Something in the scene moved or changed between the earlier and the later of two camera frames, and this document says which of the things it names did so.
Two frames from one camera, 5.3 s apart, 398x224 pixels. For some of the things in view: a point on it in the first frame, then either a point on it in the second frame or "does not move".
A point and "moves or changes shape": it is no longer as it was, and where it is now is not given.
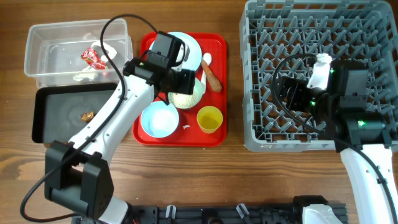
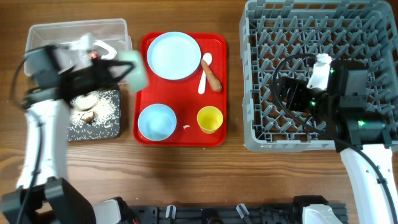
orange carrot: [213, 78] does not move
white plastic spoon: [208, 58] does not move
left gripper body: [178, 81] to [83, 80]
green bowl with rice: [187, 101] moves or changes shape
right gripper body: [313, 101] does not move
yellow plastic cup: [209, 118] does not move
